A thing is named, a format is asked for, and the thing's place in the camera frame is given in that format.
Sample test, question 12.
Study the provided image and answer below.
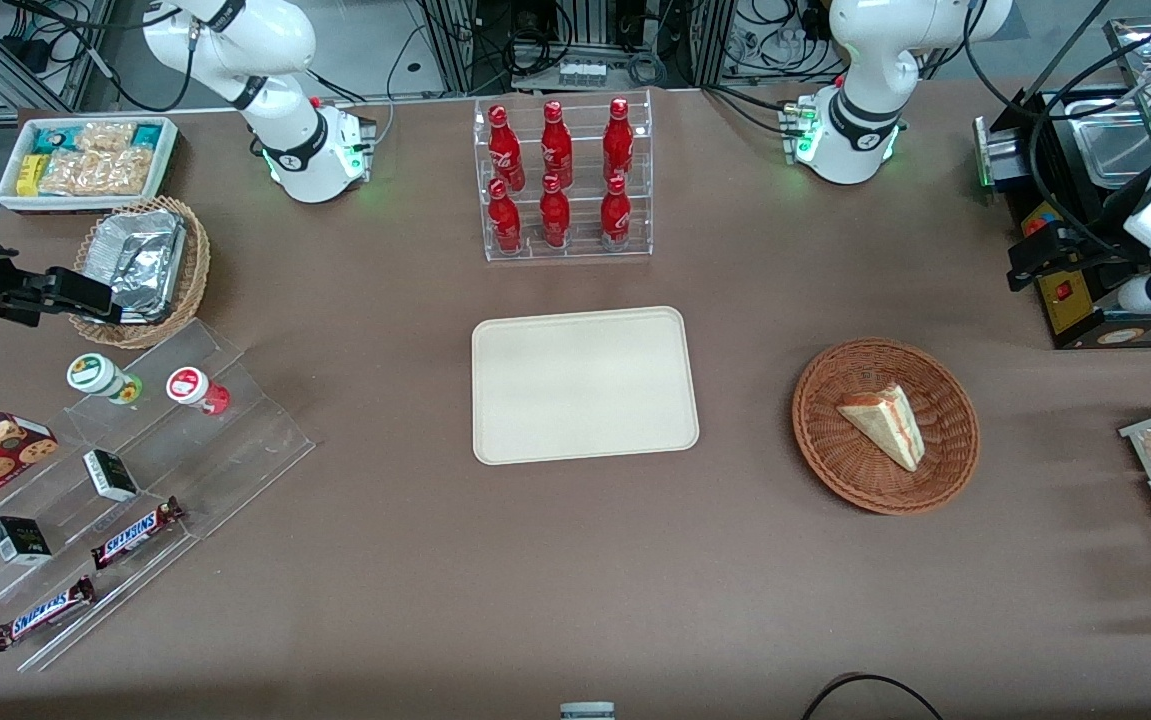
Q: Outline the aluminium foil container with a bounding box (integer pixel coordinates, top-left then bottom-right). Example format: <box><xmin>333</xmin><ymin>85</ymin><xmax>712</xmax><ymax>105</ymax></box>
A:
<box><xmin>83</xmin><ymin>210</ymin><xmax>186</xmax><ymax>323</ymax></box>

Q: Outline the cream plastic tray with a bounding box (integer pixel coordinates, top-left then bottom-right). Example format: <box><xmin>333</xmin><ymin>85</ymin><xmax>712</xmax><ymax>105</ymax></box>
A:
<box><xmin>471</xmin><ymin>306</ymin><xmax>701</xmax><ymax>467</ymax></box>

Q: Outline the aluminium frame post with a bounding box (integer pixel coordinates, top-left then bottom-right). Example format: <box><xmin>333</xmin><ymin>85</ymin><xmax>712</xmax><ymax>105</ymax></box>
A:
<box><xmin>690</xmin><ymin>0</ymin><xmax>731</xmax><ymax>89</ymax></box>
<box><xmin>440</xmin><ymin>0</ymin><xmax>481</xmax><ymax>96</ymax></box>

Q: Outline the cup with red lid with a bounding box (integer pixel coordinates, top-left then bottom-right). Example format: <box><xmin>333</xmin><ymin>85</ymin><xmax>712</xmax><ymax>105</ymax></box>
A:
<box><xmin>166</xmin><ymin>367</ymin><xmax>231</xmax><ymax>416</ymax></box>

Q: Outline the coiled grey cable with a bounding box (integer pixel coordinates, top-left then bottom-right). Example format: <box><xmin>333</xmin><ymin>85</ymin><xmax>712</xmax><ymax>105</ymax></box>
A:
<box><xmin>625</xmin><ymin>50</ymin><xmax>671</xmax><ymax>87</ymax></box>

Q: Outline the round brown wicker basket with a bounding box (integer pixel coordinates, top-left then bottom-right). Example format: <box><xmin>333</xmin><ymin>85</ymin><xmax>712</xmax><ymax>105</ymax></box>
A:
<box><xmin>792</xmin><ymin>338</ymin><xmax>982</xmax><ymax>517</ymax></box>

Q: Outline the black food warmer machine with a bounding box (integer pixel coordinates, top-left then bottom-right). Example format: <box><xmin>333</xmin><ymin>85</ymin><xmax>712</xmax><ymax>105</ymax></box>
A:
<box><xmin>975</xmin><ymin>15</ymin><xmax>1151</xmax><ymax>351</ymax></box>

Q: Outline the steel warmer pan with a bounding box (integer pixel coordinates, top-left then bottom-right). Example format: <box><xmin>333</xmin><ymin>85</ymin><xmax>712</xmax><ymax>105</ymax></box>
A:
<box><xmin>1073</xmin><ymin>98</ymin><xmax>1151</xmax><ymax>188</ymax></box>

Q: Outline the clear bag of crackers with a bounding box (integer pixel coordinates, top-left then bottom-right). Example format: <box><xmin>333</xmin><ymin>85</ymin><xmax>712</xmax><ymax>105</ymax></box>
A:
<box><xmin>40</xmin><ymin>148</ymin><xmax>158</xmax><ymax>197</ymax></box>
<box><xmin>75</xmin><ymin>122</ymin><xmax>136</xmax><ymax>153</ymax></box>

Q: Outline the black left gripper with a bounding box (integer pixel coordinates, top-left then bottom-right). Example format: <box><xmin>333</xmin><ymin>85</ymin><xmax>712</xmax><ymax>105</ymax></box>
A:
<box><xmin>1007</xmin><ymin>225</ymin><xmax>1136</xmax><ymax>293</ymax></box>

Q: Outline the small black box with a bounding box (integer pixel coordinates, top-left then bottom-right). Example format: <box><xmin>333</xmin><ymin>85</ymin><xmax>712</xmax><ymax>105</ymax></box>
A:
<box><xmin>0</xmin><ymin>516</ymin><xmax>53</xmax><ymax>566</ymax></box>
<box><xmin>83</xmin><ymin>449</ymin><xmax>139</xmax><ymax>502</ymax></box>

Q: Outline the light wicker basket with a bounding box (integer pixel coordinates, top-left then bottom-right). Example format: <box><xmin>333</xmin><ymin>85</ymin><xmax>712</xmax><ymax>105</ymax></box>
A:
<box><xmin>70</xmin><ymin>195</ymin><xmax>211</xmax><ymax>349</ymax></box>

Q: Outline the clear acrylic stepped stand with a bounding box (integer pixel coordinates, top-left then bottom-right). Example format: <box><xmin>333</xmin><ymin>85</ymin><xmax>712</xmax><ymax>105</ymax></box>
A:
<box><xmin>0</xmin><ymin>318</ymin><xmax>316</xmax><ymax>673</ymax></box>

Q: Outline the red cola bottle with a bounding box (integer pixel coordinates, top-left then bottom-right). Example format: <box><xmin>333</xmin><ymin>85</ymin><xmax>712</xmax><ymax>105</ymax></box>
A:
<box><xmin>539</xmin><ymin>175</ymin><xmax>572</xmax><ymax>249</ymax></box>
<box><xmin>600</xmin><ymin>175</ymin><xmax>632</xmax><ymax>251</ymax></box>
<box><xmin>541</xmin><ymin>100</ymin><xmax>574</xmax><ymax>189</ymax></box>
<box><xmin>488</xmin><ymin>105</ymin><xmax>526</xmax><ymax>191</ymax></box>
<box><xmin>603</xmin><ymin>97</ymin><xmax>634</xmax><ymax>181</ymax></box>
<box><xmin>488</xmin><ymin>178</ymin><xmax>523</xmax><ymax>253</ymax></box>

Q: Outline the triangular sandwich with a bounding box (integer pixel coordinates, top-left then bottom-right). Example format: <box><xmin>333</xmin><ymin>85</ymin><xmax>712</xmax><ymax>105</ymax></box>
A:
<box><xmin>837</xmin><ymin>383</ymin><xmax>926</xmax><ymax>473</ymax></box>

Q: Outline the white plastic snack bin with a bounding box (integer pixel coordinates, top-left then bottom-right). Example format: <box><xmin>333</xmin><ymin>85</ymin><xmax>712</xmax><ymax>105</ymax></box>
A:
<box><xmin>0</xmin><ymin>115</ymin><xmax>181</xmax><ymax>213</ymax></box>

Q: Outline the brown Snickers bar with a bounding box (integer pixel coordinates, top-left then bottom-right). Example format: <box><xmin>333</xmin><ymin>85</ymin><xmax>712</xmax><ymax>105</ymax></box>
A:
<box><xmin>90</xmin><ymin>497</ymin><xmax>186</xmax><ymax>571</ymax></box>
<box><xmin>0</xmin><ymin>575</ymin><xmax>96</xmax><ymax>653</ymax></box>

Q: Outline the black floor cable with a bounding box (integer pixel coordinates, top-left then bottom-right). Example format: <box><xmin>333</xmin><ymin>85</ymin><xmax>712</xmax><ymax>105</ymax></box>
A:
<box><xmin>800</xmin><ymin>673</ymin><xmax>946</xmax><ymax>720</ymax></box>

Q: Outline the cup with green lid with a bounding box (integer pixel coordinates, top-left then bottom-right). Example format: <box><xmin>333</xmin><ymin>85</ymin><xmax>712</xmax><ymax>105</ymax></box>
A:
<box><xmin>67</xmin><ymin>353</ymin><xmax>143</xmax><ymax>405</ymax></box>

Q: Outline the clear acrylic bottle rack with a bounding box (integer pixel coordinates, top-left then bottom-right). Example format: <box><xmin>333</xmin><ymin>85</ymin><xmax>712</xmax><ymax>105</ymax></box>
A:
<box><xmin>473</xmin><ymin>88</ymin><xmax>654</xmax><ymax>263</ymax></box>

